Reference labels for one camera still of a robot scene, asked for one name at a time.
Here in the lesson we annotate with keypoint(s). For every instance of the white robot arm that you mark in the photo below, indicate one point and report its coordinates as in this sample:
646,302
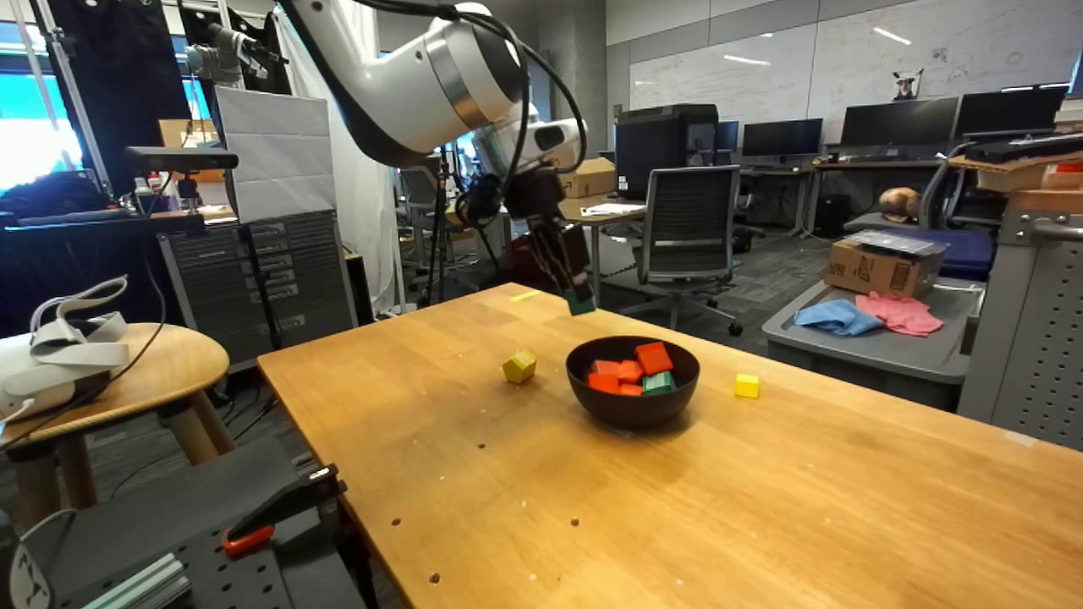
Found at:
408,77

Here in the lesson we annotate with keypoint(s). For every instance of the dark grey filing cabinet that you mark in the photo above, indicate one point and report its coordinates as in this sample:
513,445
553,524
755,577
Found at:
266,283

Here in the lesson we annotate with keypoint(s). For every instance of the white foam board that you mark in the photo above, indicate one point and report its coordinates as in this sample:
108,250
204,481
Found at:
271,156

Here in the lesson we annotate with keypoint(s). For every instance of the small yellow block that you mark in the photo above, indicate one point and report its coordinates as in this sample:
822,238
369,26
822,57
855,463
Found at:
744,386

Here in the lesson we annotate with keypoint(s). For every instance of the black shelf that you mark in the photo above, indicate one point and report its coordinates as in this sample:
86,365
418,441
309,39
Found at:
180,160

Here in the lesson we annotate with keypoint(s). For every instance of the round wooden side table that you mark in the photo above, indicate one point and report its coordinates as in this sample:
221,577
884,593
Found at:
171,365

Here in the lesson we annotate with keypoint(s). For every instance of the blue storage bin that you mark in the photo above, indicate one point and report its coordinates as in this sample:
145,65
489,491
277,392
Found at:
970,256

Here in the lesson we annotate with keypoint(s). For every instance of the red wooden block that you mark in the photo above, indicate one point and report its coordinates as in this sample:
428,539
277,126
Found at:
602,379
632,377
655,358

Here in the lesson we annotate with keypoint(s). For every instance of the small grey side table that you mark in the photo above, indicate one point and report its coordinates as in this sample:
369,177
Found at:
890,355

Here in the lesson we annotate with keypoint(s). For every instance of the brown rounded object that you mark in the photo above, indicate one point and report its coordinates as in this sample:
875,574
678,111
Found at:
897,204

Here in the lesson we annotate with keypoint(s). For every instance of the black fabric panel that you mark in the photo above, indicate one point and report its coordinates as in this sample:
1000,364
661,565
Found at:
105,89

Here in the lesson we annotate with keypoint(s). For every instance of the grey flat pad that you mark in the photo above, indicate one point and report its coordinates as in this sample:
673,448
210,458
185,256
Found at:
897,244

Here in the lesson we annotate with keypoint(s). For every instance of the yellow wooden block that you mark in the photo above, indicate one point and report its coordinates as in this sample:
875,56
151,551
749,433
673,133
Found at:
518,365

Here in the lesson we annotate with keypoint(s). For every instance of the black computer monitor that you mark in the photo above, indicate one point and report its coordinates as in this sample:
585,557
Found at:
897,124
1009,111
779,137

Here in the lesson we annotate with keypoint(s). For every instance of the white VR headset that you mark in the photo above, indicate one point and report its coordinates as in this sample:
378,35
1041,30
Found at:
63,358

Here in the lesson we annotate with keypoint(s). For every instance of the blue cloth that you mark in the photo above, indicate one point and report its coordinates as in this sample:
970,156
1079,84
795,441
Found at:
838,319

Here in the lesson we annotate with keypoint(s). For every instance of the black mesh office chair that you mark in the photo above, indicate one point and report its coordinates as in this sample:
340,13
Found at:
690,222

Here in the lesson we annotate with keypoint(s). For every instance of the black bowl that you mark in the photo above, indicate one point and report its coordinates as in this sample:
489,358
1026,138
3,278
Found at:
632,415

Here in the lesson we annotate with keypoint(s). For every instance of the pink cloth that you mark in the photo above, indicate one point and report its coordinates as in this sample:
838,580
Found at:
901,314

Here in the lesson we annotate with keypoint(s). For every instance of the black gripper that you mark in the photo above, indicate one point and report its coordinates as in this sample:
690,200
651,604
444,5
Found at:
533,192

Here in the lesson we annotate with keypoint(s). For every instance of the small cardboard box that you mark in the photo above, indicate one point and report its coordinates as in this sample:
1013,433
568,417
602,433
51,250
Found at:
180,133

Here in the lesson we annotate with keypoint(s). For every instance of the large black screen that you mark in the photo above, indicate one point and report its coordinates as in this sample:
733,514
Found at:
665,137

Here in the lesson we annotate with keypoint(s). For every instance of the aluminium extrusion rail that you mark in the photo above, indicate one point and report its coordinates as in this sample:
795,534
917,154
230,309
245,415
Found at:
141,583

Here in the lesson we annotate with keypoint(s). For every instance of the grey office chair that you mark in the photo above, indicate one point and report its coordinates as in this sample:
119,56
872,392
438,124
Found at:
936,191

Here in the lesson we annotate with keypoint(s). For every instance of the dark perforated mounting plate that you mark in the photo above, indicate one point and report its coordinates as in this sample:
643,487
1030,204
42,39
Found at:
145,520

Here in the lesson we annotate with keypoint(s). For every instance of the brown cardboard box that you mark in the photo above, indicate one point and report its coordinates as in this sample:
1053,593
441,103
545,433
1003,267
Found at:
589,180
875,276

